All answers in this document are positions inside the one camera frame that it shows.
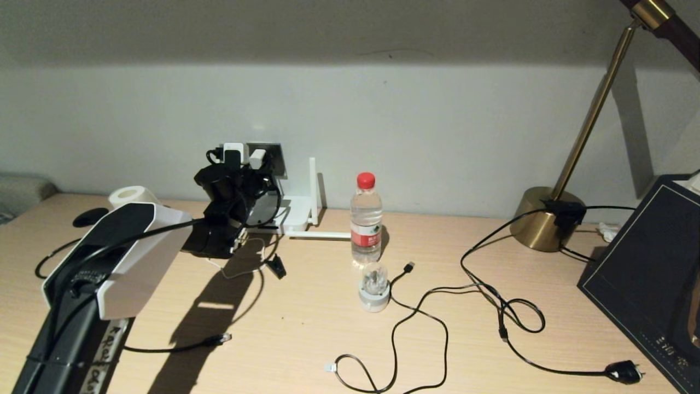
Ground white adapter cable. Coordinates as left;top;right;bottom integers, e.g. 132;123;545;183
207;235;274;280

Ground grey wall socket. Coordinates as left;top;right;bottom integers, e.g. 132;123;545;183
246;142;287;179

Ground white wifi router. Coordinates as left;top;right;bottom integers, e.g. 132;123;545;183
273;158;352;240

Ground brass desk lamp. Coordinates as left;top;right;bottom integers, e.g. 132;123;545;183
510;0;700;252

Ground small white dome humidifier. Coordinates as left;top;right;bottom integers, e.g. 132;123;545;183
359;263;391;312

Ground clear water bottle red cap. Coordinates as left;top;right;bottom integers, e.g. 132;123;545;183
351;172;383;267

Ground thin black cable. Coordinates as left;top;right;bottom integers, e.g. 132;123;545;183
559;205;638;262

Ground black round desk grommet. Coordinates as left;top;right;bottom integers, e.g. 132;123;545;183
73;207;110;228

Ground black inline switch box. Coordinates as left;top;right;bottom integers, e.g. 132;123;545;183
541;200;586;230

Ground black ethernet cable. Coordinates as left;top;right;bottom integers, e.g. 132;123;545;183
36;235;232;354

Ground black lamp power cord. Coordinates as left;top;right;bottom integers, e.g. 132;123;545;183
459;207;646;385

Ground white toilet paper roll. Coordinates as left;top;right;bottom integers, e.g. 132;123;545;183
108;186;159;208

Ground black usb cable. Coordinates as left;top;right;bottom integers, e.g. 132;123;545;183
324;262;507;394

